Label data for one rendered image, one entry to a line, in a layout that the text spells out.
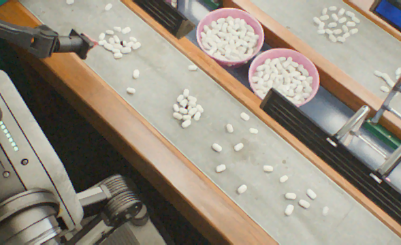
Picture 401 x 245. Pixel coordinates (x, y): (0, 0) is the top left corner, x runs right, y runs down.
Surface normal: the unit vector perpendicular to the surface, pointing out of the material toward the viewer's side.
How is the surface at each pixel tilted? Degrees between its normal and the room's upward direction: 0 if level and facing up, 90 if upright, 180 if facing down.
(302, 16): 0
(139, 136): 0
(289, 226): 0
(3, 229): 27
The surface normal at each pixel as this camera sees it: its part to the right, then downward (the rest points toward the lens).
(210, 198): 0.04, -0.49
